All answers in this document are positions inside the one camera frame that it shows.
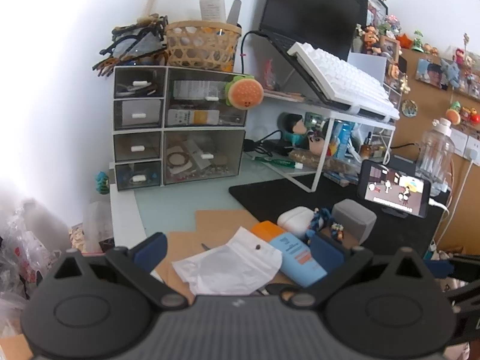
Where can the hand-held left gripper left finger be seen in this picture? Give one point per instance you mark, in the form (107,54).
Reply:
(152,251)

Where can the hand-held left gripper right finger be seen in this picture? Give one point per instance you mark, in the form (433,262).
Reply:
(326,253)

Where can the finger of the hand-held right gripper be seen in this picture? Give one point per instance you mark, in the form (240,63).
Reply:
(438,268)

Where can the white drawer cabinet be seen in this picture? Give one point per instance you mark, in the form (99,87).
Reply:
(187,129)

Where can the large clear drawer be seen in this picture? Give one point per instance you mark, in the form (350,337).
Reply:
(187,116)
(225,146)

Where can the small grey drawer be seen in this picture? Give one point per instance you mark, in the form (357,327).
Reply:
(139,82)
(137,148)
(138,114)
(137,178)

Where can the tiny dark figurine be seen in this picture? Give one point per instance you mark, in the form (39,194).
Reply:
(337,230)

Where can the blue sunscreen tube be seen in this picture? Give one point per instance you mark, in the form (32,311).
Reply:
(296,258)

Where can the grey box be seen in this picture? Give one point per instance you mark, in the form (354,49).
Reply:
(354,215)

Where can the white earbuds case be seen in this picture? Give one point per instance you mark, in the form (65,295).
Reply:
(294,217)

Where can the clear snack bag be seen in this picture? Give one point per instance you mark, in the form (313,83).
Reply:
(93,217)

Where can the brown paper envelopes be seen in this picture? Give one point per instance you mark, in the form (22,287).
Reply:
(217,221)

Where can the white zip bag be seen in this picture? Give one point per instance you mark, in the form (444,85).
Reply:
(225,270)

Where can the black desk mat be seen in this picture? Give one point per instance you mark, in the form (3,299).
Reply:
(270,195)

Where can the teal cactus toy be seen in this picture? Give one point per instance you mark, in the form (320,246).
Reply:
(102,183)

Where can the black smartphone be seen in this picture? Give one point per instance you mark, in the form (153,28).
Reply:
(393,187)

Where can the white metal desk riser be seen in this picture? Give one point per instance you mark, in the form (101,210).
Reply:
(323,157)

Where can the brown speckled pouch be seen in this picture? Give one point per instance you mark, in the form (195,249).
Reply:
(311,157)

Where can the green white toothpaste tube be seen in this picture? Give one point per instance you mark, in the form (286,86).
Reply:
(281,162)

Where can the cartoon boy doll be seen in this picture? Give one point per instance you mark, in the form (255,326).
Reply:
(318,142)

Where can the brown dropper bottle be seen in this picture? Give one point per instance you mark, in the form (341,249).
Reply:
(366,148)

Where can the clear water bottle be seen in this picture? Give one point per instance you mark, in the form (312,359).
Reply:
(435,153)

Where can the blue can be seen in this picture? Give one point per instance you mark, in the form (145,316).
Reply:
(343,138)

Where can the pile of clear plastic bags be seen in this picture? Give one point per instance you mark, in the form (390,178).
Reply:
(22,255)

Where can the black-haired doll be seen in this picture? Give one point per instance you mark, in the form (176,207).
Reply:
(294,123)

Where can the cork board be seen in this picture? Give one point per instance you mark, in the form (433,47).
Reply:
(420,120)

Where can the small hamburger figurine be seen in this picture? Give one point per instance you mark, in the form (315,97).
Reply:
(453,114)

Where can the round badge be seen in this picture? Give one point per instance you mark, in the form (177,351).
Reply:
(408,108)

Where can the hamburger plush toy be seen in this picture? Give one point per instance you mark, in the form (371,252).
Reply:
(245,93)

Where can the white keyboard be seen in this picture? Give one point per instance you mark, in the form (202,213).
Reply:
(345,75)

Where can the pink figurine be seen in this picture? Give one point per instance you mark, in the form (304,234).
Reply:
(270,73)

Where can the white box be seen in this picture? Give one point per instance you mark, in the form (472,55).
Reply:
(367,65)

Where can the printed photo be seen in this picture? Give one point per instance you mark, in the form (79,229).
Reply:
(431,73)

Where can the woven bamboo basket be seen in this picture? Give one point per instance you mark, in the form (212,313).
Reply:
(202,50)

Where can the pile of dark hair accessories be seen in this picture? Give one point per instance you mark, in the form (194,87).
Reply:
(131,45)

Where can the cluster of small figurines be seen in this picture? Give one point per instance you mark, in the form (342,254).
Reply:
(371,37)

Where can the black laptop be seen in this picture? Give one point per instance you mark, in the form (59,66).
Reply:
(307,11)

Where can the grey nail file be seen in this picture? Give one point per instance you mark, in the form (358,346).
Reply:
(234,11)

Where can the white wall socket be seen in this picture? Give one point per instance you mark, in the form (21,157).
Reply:
(467,146)

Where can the wooden photo frame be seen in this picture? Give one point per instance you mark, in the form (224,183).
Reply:
(390,48)

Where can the black picture frame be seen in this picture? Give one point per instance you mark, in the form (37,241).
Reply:
(371,7)

